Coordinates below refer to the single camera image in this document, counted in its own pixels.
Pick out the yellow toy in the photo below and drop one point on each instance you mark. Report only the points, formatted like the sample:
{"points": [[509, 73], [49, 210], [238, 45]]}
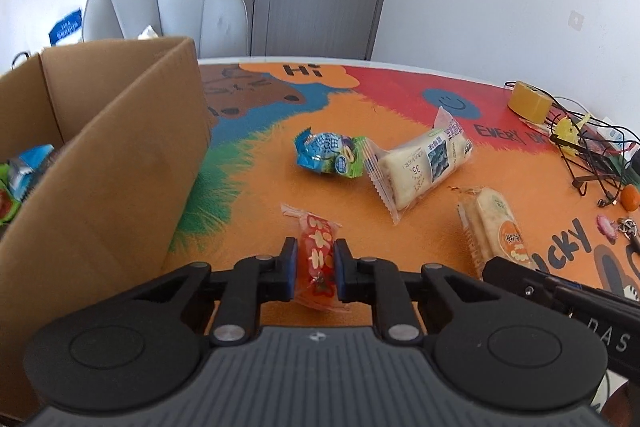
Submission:
{"points": [[567, 132]]}

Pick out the orange rice cracker packet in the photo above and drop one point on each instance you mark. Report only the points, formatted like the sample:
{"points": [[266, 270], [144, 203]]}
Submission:
{"points": [[495, 227]]}

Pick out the blue plastic bag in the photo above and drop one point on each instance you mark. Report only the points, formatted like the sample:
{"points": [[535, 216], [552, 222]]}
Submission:
{"points": [[65, 27]]}

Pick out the black power adapter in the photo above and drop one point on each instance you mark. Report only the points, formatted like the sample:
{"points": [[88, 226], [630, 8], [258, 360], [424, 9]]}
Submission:
{"points": [[635, 166]]}

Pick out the metal keys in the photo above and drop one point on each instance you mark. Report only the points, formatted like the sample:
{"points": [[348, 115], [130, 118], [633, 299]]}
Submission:
{"points": [[630, 232]]}

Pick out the colourful printed table mat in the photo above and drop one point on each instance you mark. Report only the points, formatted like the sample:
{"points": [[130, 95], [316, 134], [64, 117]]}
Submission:
{"points": [[260, 207]]}

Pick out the blue silver snack packet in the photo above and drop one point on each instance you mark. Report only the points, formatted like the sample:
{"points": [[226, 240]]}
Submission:
{"points": [[30, 167]]}

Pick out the brown cardboard box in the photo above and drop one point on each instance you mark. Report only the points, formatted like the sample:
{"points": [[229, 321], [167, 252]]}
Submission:
{"points": [[115, 187]]}

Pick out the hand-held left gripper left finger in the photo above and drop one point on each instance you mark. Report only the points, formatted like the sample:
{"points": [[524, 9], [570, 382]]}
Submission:
{"points": [[289, 272]]}

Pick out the white wall outlet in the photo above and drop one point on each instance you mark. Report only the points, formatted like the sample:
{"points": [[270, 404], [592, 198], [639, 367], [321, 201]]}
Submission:
{"points": [[576, 20]]}

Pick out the grey chair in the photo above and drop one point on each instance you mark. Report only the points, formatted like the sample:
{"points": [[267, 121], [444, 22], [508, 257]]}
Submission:
{"points": [[190, 7]]}

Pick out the white power strip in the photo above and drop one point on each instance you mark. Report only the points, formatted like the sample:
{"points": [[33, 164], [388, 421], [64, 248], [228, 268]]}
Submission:
{"points": [[612, 134]]}

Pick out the orange red jelly packet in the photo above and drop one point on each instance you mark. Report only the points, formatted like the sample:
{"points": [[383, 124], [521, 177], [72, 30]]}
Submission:
{"points": [[316, 257]]}

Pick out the white crumpled paper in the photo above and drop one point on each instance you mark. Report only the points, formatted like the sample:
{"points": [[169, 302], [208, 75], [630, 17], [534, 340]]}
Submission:
{"points": [[148, 33]]}

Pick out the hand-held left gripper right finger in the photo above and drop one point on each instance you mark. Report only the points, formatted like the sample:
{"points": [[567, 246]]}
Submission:
{"points": [[343, 269]]}

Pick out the orange mandarin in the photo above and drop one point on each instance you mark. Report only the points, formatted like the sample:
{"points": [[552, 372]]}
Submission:
{"points": [[631, 197]]}

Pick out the cream bread packet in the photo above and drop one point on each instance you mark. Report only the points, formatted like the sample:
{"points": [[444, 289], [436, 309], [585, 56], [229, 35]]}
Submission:
{"points": [[415, 167]]}

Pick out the yellow tape roll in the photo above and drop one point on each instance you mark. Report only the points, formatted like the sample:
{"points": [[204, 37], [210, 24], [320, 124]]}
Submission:
{"points": [[527, 103]]}

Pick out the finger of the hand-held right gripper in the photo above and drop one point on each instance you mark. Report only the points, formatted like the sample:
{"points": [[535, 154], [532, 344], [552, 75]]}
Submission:
{"points": [[565, 307]]}

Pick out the blue green candy packet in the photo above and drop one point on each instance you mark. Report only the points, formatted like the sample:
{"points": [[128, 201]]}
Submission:
{"points": [[325, 152]]}

